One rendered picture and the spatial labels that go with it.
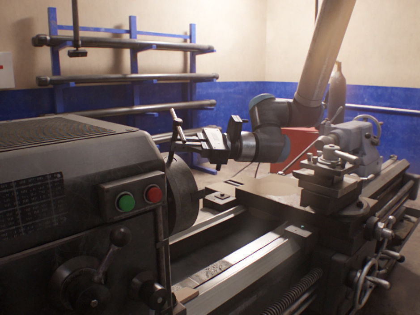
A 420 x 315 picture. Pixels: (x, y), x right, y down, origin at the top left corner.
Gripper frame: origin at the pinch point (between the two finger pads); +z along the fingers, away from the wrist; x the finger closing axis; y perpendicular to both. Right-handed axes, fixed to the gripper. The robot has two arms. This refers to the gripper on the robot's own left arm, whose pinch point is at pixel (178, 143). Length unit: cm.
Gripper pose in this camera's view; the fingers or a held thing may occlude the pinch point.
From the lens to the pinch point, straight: 88.5
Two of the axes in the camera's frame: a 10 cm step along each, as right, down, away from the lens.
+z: -9.6, -0.4, -2.9
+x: -2.3, -5.1, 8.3
